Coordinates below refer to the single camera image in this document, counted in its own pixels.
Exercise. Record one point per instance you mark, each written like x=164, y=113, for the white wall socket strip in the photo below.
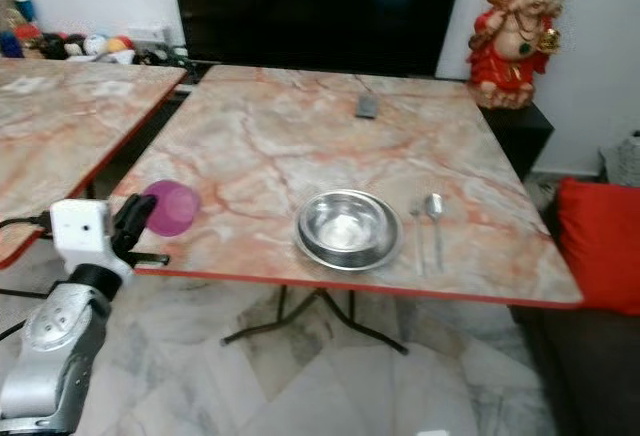
x=148, y=34

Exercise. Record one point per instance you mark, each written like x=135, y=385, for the orange plush toy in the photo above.
x=120, y=49

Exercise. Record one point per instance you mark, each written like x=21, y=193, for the black metal table legs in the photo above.
x=325, y=306

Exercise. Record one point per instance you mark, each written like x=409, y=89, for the red cushion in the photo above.
x=600, y=241

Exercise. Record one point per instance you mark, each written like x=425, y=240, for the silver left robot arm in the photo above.
x=50, y=346

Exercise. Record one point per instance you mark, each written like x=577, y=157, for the purple plastic cup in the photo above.
x=175, y=206

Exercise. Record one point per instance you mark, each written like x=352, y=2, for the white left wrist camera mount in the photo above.
x=80, y=231

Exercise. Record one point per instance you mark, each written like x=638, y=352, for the marble table with dishes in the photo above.
x=290, y=141

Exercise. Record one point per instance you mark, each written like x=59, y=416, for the white plush toy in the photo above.
x=95, y=46

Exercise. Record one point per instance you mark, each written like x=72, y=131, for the black plush toy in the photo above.
x=63, y=46

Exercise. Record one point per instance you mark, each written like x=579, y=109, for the steel fork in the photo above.
x=418, y=241

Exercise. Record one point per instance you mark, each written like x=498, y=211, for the dark brown sofa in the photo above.
x=580, y=376

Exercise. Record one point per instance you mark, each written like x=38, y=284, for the black statue stand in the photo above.
x=520, y=141

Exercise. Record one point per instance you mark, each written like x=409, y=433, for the bare marble folding table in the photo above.
x=60, y=126

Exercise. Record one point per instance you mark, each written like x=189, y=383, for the large black television screen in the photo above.
x=310, y=11

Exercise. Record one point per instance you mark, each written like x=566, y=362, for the round steel bowl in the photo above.
x=348, y=228

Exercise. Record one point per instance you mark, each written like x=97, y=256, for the grey woven basket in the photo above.
x=622, y=158

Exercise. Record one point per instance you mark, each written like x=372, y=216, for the steel spoon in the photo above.
x=433, y=206

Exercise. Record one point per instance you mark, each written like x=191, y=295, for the red laughing Buddha statue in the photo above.
x=510, y=51

